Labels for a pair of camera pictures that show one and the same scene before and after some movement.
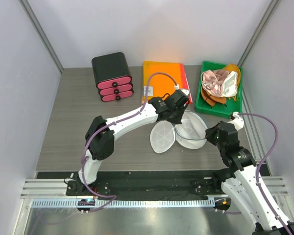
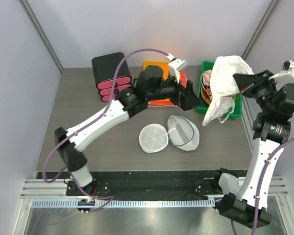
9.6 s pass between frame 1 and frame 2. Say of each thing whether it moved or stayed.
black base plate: stayed
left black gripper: moved
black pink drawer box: stayed
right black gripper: moved
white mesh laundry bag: moved
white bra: moved
